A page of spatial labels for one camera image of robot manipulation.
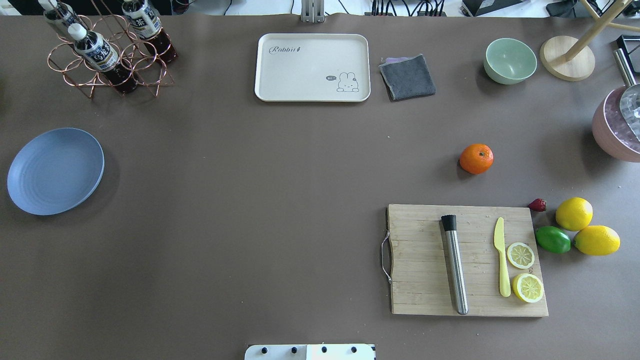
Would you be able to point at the blue round plate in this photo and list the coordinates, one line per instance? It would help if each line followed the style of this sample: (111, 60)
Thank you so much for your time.
(56, 171)

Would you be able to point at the cream rabbit tray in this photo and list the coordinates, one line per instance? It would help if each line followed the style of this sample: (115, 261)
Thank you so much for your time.
(303, 67)

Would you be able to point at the grey folded cloth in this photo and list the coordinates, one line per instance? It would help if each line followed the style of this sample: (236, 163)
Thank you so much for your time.
(407, 77)

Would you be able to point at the steel muddler black tip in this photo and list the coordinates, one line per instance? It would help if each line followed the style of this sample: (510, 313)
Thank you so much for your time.
(449, 223)

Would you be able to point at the orange mandarin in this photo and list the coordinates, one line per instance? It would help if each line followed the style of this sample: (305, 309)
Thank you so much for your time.
(477, 158)

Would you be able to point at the yellow plastic knife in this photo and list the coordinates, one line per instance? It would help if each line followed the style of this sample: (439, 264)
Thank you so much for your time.
(499, 245)

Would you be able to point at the upper lemon slice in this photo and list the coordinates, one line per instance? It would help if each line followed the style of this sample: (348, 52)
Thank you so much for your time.
(520, 255)

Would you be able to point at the lemon slice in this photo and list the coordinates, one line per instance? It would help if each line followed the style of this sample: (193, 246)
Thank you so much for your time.
(528, 288)
(520, 255)

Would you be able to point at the red strawberry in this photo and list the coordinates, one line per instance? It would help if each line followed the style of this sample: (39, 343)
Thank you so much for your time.
(538, 205)

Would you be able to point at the green bowl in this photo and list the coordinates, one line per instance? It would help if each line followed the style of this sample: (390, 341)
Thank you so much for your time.
(509, 61)

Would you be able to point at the lower lemon slice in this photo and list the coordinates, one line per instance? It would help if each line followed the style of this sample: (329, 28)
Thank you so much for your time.
(528, 288)

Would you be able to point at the green lime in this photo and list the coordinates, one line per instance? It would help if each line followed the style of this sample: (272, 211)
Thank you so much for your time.
(553, 239)

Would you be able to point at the back right tea bottle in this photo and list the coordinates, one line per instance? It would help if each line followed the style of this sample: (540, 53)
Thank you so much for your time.
(144, 21)

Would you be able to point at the tea bottle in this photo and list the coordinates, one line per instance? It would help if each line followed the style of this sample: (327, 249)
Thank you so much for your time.
(144, 21)
(60, 16)
(101, 56)

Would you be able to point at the whole lemon near strawberry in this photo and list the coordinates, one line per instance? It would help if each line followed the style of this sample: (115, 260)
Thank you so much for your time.
(574, 214)

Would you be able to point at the front tea bottle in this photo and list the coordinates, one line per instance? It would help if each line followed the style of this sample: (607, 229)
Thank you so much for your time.
(101, 56)

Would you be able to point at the wooden stand round base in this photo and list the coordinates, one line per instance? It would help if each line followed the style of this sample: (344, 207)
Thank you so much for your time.
(570, 58)

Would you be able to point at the whole lemon outer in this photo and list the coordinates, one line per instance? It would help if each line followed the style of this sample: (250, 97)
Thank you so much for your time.
(597, 240)

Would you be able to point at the pink mixing bowl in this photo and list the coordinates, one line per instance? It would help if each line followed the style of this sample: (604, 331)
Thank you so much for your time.
(611, 132)

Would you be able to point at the back left tea bottle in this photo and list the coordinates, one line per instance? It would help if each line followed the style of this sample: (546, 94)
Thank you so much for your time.
(60, 16)

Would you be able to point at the steel scoop in bowl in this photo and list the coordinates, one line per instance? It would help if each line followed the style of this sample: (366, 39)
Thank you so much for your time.
(629, 103)

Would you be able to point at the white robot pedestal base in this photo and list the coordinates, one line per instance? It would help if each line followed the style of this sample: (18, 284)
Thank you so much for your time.
(322, 351)

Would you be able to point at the copper wire bottle rack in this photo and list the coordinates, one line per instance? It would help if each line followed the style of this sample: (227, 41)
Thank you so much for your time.
(112, 24)

